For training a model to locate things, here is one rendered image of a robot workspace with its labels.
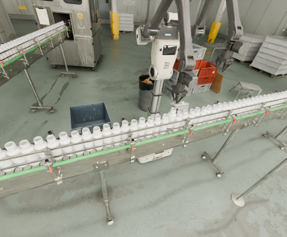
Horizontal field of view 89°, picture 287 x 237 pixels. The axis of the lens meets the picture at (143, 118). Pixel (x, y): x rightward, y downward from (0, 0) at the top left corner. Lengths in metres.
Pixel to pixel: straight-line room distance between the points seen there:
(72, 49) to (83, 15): 0.84
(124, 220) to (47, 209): 0.81
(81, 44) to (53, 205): 3.62
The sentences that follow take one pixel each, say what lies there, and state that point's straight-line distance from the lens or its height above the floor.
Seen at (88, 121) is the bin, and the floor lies 0.75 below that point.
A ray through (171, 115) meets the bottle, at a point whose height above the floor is 1.16.
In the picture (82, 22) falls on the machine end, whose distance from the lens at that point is 4.35.
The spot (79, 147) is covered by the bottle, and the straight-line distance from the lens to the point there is 0.94.
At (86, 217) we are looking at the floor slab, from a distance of 1.88.
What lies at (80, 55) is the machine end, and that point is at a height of 0.42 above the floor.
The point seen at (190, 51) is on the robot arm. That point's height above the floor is 1.57.
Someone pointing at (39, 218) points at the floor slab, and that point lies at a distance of 2.02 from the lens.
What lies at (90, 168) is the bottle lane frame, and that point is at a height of 0.87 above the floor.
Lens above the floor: 1.77
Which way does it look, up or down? 40 degrees down
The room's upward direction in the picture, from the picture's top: 8 degrees clockwise
